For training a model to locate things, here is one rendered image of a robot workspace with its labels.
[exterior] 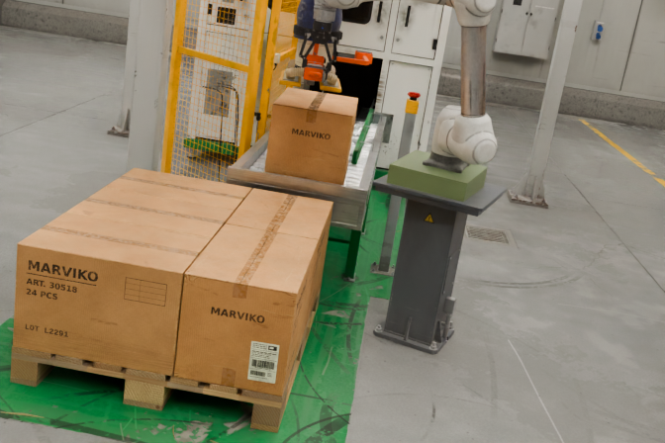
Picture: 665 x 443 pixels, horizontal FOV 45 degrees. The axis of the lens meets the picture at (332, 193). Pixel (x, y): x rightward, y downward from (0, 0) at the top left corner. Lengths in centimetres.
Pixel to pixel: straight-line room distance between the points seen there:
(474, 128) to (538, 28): 928
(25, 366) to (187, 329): 63
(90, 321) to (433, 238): 154
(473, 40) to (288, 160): 119
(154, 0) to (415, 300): 223
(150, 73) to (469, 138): 211
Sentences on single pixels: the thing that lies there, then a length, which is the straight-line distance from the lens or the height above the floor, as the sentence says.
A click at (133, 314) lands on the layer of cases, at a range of 295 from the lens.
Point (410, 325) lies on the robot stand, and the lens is 382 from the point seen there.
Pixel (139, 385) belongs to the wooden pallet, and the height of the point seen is 9.
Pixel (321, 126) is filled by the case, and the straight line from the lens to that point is 396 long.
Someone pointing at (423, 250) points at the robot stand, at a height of 46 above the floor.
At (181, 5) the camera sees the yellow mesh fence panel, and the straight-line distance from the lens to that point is 524.
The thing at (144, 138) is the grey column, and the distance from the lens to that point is 486.
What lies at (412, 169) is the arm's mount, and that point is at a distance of 352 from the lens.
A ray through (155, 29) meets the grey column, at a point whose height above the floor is 115.
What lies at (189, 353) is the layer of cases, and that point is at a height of 25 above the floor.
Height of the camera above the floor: 162
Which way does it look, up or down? 15 degrees down
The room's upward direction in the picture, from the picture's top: 9 degrees clockwise
